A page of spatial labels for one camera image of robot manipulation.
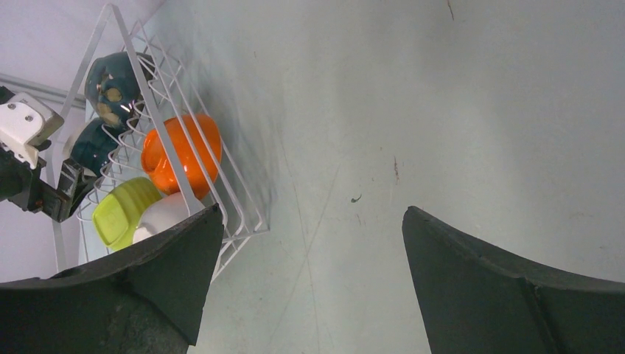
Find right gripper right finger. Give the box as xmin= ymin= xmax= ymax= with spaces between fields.
xmin=402 ymin=206 xmax=624 ymax=353

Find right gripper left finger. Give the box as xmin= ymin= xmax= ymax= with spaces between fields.
xmin=1 ymin=205 xmax=224 ymax=353

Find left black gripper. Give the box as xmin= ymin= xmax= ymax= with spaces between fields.
xmin=1 ymin=87 xmax=97 ymax=223

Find teal bowl white dots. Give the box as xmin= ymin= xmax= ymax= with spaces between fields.
xmin=63 ymin=117 xmax=123 ymax=177

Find lime green square bowl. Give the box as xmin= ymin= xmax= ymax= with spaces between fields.
xmin=92 ymin=177 xmax=162 ymax=251

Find dark blue floral bowl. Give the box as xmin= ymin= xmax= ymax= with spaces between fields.
xmin=84 ymin=52 xmax=142 ymax=128

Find plain white bowl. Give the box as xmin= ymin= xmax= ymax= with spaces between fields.
xmin=132 ymin=192 xmax=197 ymax=245

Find orange bowl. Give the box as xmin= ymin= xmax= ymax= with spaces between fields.
xmin=141 ymin=113 xmax=222 ymax=200

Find aluminium frame rail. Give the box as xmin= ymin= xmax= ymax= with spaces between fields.
xmin=1 ymin=74 xmax=69 ymax=114

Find white wire dish rack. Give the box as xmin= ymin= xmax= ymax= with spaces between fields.
xmin=53 ymin=3 xmax=269 ymax=277

